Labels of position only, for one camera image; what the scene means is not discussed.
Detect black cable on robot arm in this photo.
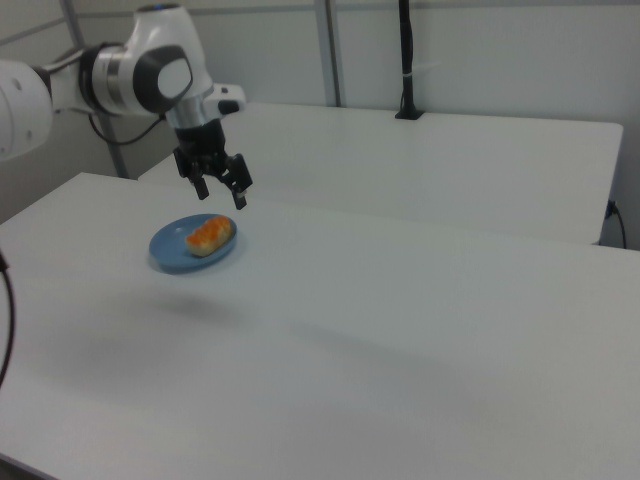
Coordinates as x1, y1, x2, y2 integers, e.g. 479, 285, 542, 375
88, 111, 168, 148

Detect upright aluminium partition post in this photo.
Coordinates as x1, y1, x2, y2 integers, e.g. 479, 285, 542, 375
313, 0, 348, 108

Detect black curved cable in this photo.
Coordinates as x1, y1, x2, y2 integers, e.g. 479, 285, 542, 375
0, 248, 17, 389

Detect slanted aluminium frame post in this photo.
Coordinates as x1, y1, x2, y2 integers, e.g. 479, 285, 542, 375
58, 0, 129, 180

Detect black cable with blue plug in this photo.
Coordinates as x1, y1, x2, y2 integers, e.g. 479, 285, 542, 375
605, 199, 629, 250

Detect orange glazed bread loaf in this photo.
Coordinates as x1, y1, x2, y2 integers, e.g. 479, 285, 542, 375
185, 215, 236, 258

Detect blue round plate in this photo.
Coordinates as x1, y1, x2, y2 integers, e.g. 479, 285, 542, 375
148, 213, 239, 276

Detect black camera pole with base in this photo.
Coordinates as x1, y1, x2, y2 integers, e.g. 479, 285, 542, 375
394, 0, 427, 122

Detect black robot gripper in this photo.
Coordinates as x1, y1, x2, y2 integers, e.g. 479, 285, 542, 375
171, 121, 253, 212

